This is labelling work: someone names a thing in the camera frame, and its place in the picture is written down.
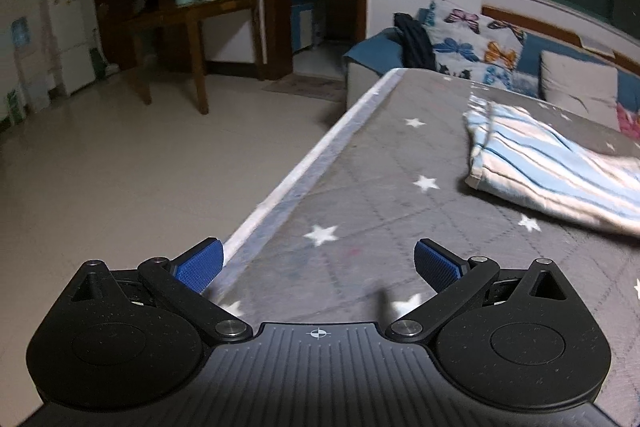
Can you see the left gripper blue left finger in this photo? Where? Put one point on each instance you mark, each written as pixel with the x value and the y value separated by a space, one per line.
pixel 198 267

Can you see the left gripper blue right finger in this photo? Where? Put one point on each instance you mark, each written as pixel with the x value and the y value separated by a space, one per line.
pixel 437 266

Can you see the blue striped shirt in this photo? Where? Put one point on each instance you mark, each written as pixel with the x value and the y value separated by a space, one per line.
pixel 523 160

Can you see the grey star patterned table cover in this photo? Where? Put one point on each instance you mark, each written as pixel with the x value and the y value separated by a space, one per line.
pixel 334 241

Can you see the doormat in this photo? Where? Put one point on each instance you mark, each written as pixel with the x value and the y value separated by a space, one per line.
pixel 319 87

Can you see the black backpack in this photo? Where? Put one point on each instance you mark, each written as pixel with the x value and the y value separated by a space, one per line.
pixel 417 50

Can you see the blue sofa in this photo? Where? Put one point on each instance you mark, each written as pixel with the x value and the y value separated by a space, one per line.
pixel 382 53

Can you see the green broom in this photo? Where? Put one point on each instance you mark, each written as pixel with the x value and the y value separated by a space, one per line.
pixel 98 63

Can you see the butterfly patterned cushion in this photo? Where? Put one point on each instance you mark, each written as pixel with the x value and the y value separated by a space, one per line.
pixel 472 46

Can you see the beige pillow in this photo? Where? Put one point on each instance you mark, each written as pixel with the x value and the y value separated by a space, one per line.
pixel 586 89

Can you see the white refrigerator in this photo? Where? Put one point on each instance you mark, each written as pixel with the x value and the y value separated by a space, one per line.
pixel 69 48

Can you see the pink cloth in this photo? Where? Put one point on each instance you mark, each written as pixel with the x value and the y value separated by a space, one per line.
pixel 629 122

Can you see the wooden table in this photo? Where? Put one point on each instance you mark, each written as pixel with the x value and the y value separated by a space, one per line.
pixel 191 17

